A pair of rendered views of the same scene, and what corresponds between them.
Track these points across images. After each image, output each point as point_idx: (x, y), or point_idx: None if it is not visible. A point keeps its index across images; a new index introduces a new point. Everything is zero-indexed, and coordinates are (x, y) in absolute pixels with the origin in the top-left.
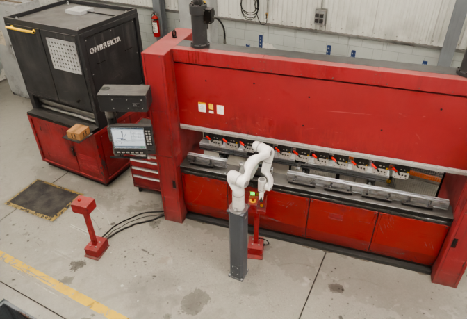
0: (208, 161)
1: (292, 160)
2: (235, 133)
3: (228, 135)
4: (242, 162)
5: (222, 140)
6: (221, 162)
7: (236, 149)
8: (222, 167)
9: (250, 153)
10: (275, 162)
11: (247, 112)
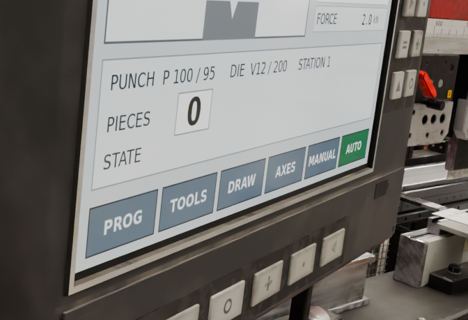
0: (287, 303)
1: (466, 183)
2: (457, 28)
3: (428, 45)
4: (413, 233)
5: (424, 79)
6: (351, 272)
7: (441, 141)
8: (356, 309)
9: (465, 155)
10: (416, 217)
11: None
